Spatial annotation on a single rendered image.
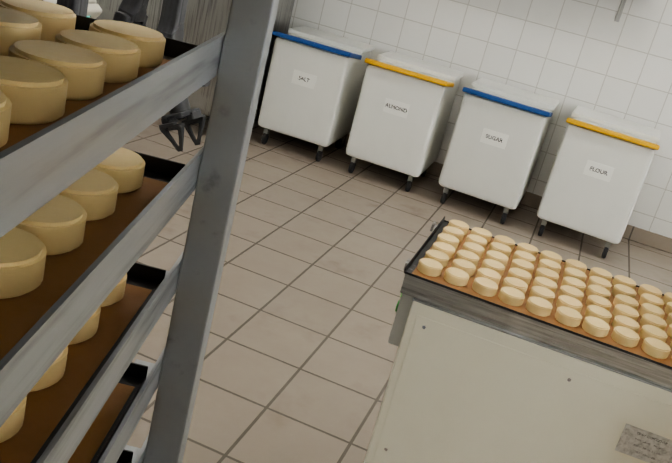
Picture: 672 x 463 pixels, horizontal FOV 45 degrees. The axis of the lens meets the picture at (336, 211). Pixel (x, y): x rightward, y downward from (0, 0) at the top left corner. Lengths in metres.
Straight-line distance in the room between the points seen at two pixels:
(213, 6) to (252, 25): 4.67
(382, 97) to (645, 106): 1.71
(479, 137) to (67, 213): 4.64
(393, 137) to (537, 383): 3.60
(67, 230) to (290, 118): 4.93
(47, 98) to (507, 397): 1.44
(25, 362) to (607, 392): 1.46
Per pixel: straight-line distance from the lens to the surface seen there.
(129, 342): 0.54
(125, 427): 0.62
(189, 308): 0.67
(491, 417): 1.76
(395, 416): 1.81
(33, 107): 0.39
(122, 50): 0.50
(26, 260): 0.43
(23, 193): 0.30
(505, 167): 5.07
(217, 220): 0.63
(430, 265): 1.65
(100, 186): 0.53
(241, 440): 2.57
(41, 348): 0.37
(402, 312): 1.75
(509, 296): 1.63
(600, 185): 5.04
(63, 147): 0.33
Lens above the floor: 1.52
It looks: 19 degrees down
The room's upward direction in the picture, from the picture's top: 14 degrees clockwise
